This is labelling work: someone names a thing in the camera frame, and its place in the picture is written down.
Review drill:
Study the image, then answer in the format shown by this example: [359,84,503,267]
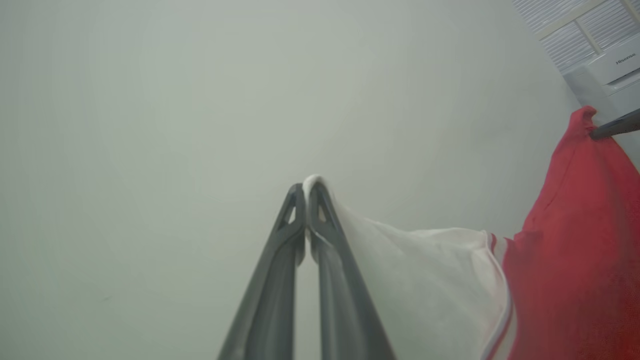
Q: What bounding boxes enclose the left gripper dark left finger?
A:
[217,183,307,360]

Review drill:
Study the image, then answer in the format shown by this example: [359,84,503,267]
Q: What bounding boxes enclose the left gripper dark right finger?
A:
[305,180,396,360]

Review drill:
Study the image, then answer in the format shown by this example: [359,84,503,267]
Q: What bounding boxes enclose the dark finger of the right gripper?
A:
[589,108,640,141]

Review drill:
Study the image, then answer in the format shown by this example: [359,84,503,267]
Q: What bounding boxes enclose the red and white shorts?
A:
[302,105,640,360]

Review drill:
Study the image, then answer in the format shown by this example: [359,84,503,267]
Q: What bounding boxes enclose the white Hisense air conditioner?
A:
[562,34,640,168]

